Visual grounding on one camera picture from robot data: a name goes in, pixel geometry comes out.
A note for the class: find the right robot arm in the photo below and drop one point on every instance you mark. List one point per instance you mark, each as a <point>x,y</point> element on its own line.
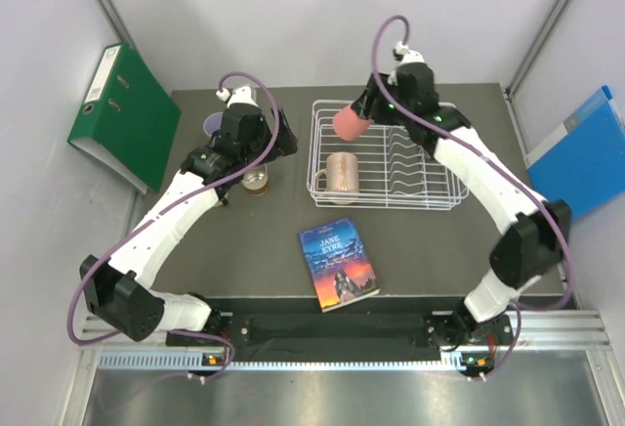
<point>532,229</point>

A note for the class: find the white slotted cable duct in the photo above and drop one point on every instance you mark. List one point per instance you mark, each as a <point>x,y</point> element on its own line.
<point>205,362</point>

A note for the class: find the aluminium frame rail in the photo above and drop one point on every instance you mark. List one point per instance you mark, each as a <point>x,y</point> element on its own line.
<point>558,330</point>

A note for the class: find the green lever arch binder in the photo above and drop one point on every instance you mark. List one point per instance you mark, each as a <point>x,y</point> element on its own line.
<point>127,121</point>

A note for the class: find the cream and brown cup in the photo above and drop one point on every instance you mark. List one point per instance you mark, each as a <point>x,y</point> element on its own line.
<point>256,180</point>

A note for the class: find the Jane Eyre book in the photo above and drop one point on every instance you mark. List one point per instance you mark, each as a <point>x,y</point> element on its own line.
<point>340,269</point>

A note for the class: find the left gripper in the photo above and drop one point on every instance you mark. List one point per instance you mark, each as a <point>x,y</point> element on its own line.
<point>285,144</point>

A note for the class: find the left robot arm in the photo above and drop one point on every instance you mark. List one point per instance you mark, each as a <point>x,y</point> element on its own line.
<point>118,286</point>

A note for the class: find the blue folder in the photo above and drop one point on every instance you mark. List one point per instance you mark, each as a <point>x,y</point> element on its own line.
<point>582,161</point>

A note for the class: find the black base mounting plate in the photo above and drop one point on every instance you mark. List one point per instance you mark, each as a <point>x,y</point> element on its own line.
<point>345,337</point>

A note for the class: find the white wire dish rack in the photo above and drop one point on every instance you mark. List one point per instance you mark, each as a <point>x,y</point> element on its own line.
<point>393,172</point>

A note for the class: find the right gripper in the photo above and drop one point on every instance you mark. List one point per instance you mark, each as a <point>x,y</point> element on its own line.
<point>364,107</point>

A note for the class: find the salmon pink cup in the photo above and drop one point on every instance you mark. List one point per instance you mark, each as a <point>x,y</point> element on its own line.
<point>348,125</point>

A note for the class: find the pink mug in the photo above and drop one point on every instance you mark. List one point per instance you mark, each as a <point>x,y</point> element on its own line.
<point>341,178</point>

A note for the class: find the lilac cup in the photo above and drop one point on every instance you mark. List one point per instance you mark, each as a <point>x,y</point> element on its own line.
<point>212,123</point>

